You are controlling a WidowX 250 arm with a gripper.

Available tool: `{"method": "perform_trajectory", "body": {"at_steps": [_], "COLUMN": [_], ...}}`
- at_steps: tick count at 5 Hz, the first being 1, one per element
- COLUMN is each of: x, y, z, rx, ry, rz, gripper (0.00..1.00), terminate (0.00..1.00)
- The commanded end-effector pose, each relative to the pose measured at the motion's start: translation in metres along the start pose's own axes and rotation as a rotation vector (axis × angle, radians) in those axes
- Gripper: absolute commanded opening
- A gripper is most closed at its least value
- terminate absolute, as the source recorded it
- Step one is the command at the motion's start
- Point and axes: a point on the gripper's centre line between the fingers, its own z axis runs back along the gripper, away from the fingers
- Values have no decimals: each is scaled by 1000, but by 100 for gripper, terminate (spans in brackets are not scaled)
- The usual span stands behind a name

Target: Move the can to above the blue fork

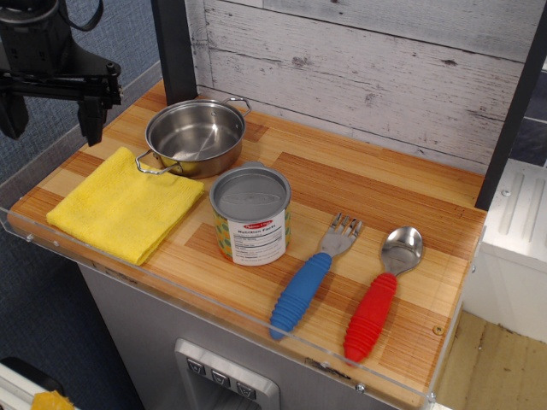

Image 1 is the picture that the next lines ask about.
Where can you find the toy food can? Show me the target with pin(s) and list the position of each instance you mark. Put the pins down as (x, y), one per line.
(252, 218)

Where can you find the yellow folded cloth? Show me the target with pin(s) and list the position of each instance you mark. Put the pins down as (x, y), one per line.
(124, 212)

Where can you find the silver dispenser button panel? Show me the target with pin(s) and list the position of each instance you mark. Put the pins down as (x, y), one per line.
(214, 382)

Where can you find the dark frame post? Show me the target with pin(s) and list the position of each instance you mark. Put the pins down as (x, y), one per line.
(174, 45)
(517, 109)

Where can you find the grey toy fridge cabinet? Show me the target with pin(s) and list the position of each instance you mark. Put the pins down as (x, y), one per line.
(145, 327)

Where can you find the clear acrylic table guard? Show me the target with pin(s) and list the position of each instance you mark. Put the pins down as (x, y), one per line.
(328, 174)

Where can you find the small steel pot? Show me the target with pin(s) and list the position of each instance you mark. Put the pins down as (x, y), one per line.
(197, 139)

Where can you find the orange yellow object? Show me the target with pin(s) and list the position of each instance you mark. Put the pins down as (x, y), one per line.
(51, 400)

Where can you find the white plastic unit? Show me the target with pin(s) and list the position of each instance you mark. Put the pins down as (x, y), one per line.
(506, 284)

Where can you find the red handled spoon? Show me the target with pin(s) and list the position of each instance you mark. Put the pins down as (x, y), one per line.
(401, 252)

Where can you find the blue handled fork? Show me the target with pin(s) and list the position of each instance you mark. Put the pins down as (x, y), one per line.
(295, 299)

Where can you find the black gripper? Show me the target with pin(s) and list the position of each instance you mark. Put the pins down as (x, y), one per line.
(40, 57)

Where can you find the dark left frame post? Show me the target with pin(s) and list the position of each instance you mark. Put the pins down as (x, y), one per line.
(174, 45)

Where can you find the white black device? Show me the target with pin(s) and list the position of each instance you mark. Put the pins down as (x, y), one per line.
(20, 383)

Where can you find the dark right frame post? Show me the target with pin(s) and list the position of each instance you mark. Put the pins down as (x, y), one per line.
(517, 109)

